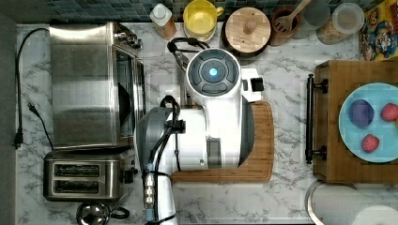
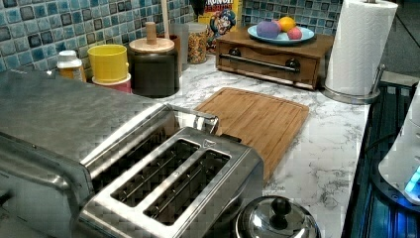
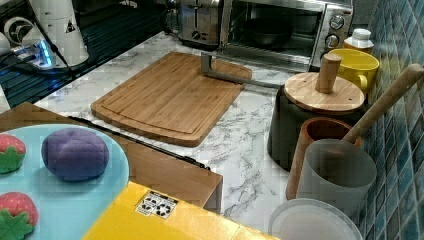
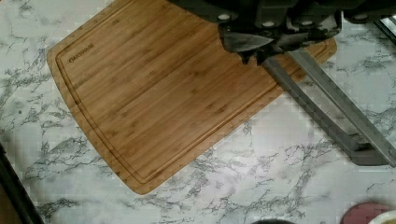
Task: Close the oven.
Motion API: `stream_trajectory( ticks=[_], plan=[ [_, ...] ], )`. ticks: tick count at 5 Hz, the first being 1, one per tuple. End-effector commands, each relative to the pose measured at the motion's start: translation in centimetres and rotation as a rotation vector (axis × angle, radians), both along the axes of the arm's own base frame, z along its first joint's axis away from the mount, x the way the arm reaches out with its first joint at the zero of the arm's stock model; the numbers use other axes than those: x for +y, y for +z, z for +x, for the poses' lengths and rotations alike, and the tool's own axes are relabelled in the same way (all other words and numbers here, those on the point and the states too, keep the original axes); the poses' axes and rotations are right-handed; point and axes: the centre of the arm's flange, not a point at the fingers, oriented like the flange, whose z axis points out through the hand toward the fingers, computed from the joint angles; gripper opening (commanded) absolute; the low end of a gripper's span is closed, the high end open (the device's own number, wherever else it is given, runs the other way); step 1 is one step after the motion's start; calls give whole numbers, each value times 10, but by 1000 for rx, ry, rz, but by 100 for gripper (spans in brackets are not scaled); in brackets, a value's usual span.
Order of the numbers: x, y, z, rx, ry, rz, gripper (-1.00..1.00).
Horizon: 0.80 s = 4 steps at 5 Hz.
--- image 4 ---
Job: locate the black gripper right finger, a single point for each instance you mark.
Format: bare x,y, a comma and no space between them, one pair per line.
292,40

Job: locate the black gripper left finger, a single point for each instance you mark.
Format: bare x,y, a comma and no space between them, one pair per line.
243,39

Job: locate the bamboo cutting board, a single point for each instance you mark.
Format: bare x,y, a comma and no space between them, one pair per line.
152,88

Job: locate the black round object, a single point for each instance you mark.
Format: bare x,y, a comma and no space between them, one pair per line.
272,221

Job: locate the dark red round plate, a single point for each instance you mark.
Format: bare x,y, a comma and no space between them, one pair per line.
363,213

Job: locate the white bowl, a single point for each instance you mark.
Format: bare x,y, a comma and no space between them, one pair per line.
385,218

